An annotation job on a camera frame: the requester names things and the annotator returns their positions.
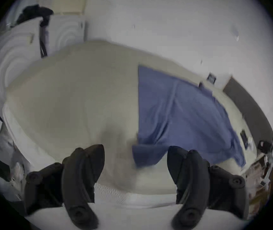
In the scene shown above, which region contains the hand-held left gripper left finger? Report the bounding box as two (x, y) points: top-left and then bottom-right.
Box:
(24, 144), (105, 230)

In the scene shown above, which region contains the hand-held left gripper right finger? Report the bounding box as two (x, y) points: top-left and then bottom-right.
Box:
(167, 146), (250, 230)

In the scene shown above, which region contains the blue shirt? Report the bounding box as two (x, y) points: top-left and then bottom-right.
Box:
(132, 65), (246, 168)

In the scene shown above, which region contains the brown carton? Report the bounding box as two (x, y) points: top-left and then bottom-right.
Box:
(242, 152), (273, 221)

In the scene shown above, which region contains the bed with beige sheet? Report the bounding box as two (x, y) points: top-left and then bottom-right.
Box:
(2, 40), (259, 209)

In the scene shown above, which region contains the dark padded headboard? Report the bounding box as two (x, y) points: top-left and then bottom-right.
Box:
(223, 77), (273, 150)

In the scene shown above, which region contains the black garment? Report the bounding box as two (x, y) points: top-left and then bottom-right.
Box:
(16, 5), (55, 58)

